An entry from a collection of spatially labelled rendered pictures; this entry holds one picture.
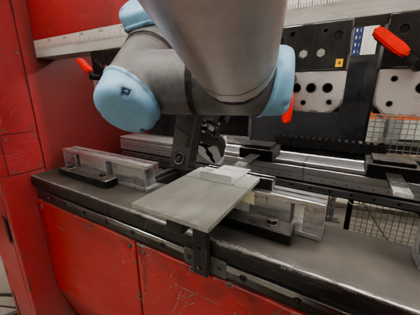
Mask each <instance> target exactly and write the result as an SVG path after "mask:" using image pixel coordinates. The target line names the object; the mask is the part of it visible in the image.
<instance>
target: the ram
mask: <svg viewBox="0 0 420 315"><path fill-rule="evenodd" d="M128 1H129V0H26V5H27V11H28V15H29V21H30V25H31V31H32V37H33V41H36V40H40V39H46V38H51V37H56V36H62V35H65V34H71V33H77V32H81V31H87V30H91V29H97V28H103V27H106V26H112V25H116V24H122V23H121V21H120V20H119V11H120V9H121V8H122V7H123V6H124V5H125V4H126V3H127V2H128ZM417 10H420V0H346V1H338V2H330V3H326V4H318V5H314V6H307V7H299V8H295V9H287V10H286V15H285V19H284V26H283V27H288V26H297V25H303V24H312V23H322V22H328V21H337V20H343V19H352V18H354V19H355V26H354V27H355V28H359V27H365V26H377V25H383V24H386V22H387V20H388V18H389V17H390V15H391V14H392V13H402V12H408V11H417ZM127 37H128V35H125V36H118V37H110V38H106V39H98V40H94V41H86V42H79V43H75V44H67V45H63V46H55V47H47V48H43V49H36V50H35V52H36V57H37V58H42V59H54V60H60V59H71V58H82V57H88V56H91V51H97V50H103V49H112V48H121V47H122V46H123V44H124V43H125V41H126V39H127Z"/></svg>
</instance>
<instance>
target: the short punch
mask: <svg viewBox="0 0 420 315"><path fill-rule="evenodd" d="M222 120H223V119H222ZM251 121H252V116H230V118H229V121H228V122H227V124H225V123H223V125H222V128H221V130H220V131H219V134H220V135H221V136H222V137H224V136H227V141H228V142H229V143H238V144H248V145H249V137H251ZM223 122H224V120H223Z"/></svg>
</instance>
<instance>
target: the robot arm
mask: <svg viewBox="0 0 420 315"><path fill-rule="evenodd" d="M287 4H288V0H129V1H128V2H127V3H126V4H125V5H124V6H123V7H122V8H121V9H120V11H119V20H120V21H121V23H122V25H123V27H124V31H125V33H127V34H128V37H127V39H126V41H125V43H124V44H123V46H122V48H121V49H120V50H119V52H118V53H117V54H116V56H115V58H114V59H113V60H112V62H111V64H110V65H109V66H107V67H106V68H105V69H104V71H103V73H102V77H101V78H100V80H99V82H98V84H97V86H96V88H95V90H94V94H93V99H94V104H95V107H96V109H97V110H98V112H100V113H101V116H102V117H103V118H104V119H105V120H106V121H108V122H109V123H111V124H112V125H113V126H116V127H117V128H119V129H122V130H124V131H128V132H132V133H143V132H144V131H147V130H149V129H151V128H153V127H154V125H155V123H156V122H157V121H158V120H159V118H160V117H161V114H177V116H176V125H175V130H174V137H173V142H172V150H171V158H170V163H169V165H170V166H171V167H172V168H174V169H180V170H184V171H192V170H194V169H195V167H196V159H197V155H198V154H200V155H201V156H202V157H204V158H205V159H207V160H208V161H210V162H211V163H213V164H218V165H220V164H221V163H222V162H223V159H224V154H225V153H224V151H225V148H226V144H227V142H228V138H227V136H224V137H222V136H221V135H220V134H219V131H220V130H221V128H222V126H223V123H225V124H227V123H228V121H229V118H230V116H252V117H254V118H260V117H262V116H280V115H283V114H284V113H286V112H287V111H288V109H289V107H290V104H291V98H292V95H293V87H294V75H295V53H294V50H293V48H292V47H290V46H287V45H280V43H281V37H282V33H283V26H284V19H285V15H286V8H287ZM224 115H227V116H226V118H225V117H224ZM223 120H224V122H223Z"/></svg>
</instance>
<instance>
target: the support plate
mask: <svg viewBox="0 0 420 315"><path fill-rule="evenodd" d="M201 171H205V172H209V173H211V172H213V171H215V169H208V168H205V167H200V168H198V169H196V170H194V171H192V172H190V173H188V174H187V175H186V176H183V177H180V178H179V179H177V180H175V181H173V182H171V183H169V184H167V185H165V186H163V187H161V188H159V189H157V190H155V191H154V192H152V193H150V194H148V195H146V196H144V197H142V198H140V199H138V200H137V201H134V202H132V203H131V205H132V208H136V209H139V210H141V211H144V212H147V213H150V214H153V215H156V216H159V217H162V218H164V219H168V220H170V221H174V222H176V223H179V224H183V225H185V226H188V227H190V228H194V229H197V230H200V231H203V232H205V233H209V232H210V231H211V230H212V229H213V228H214V227H215V226H216V225H217V224H218V223H219V222H220V221H221V220H222V219H223V218H224V217H225V216H226V215H227V214H228V213H229V212H230V211H231V210H232V209H233V208H234V207H235V206H236V205H237V204H238V203H239V202H240V201H241V199H242V198H243V197H244V196H245V195H246V194H247V193H248V192H249V191H250V190H251V189H252V188H253V187H254V186H255V185H256V184H257V183H258V182H259V180H260V178H258V177H251V176H245V175H244V176H243V177H242V178H241V179H239V180H238V181H236V182H235V183H234V186H237V187H234V186H228V185H225V184H220V183H216V182H211V181H206V180H202V179H197V178H201ZM188 176H191V177H188ZM193 177H195V178H193ZM240 187H241V188H240ZM243 188H246V189H243Z"/></svg>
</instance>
